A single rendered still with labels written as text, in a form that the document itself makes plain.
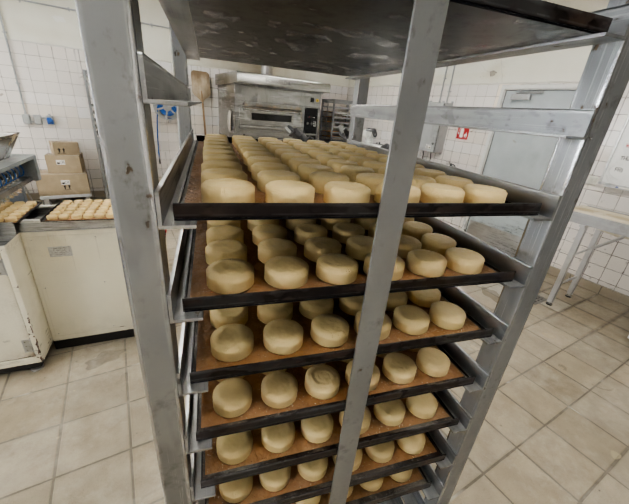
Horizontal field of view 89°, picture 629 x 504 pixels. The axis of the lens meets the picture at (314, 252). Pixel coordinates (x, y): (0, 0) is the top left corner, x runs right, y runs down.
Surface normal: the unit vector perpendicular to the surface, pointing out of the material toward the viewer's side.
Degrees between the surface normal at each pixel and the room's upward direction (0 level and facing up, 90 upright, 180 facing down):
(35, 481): 0
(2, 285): 90
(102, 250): 90
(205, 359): 0
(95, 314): 90
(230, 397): 0
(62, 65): 90
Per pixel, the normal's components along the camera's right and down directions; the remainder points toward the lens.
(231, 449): 0.08, -0.91
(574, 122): -0.95, 0.04
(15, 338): 0.37, 0.41
